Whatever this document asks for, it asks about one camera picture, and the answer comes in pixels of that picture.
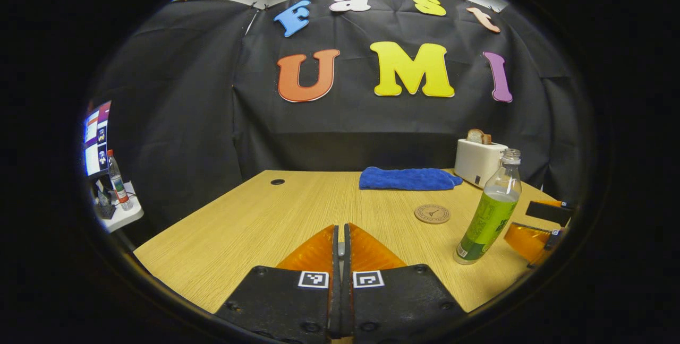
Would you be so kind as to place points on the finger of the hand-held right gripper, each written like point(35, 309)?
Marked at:
point(547, 211)
point(528, 240)

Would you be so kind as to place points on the round brown coaster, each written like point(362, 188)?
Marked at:
point(432, 214)

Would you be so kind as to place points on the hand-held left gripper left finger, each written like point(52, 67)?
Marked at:
point(297, 307)

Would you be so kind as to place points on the green label water bottle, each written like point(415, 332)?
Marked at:
point(491, 211)

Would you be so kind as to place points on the red cap plastic bottle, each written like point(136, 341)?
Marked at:
point(119, 182)

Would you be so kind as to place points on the white toaster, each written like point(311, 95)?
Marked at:
point(478, 162)

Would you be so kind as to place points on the light toasted bread slice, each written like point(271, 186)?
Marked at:
point(475, 136)

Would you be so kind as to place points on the black backdrop cloth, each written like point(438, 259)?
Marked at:
point(212, 121)

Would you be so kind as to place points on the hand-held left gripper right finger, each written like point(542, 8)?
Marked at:
point(393, 307)

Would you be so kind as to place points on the computer monitor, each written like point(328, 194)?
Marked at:
point(96, 139)

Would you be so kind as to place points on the dark toasted bread slice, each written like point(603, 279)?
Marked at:
point(487, 139)

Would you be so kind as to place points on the blue towel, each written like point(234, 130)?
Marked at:
point(406, 179)

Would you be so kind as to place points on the white side table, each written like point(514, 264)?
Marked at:
point(125, 215)

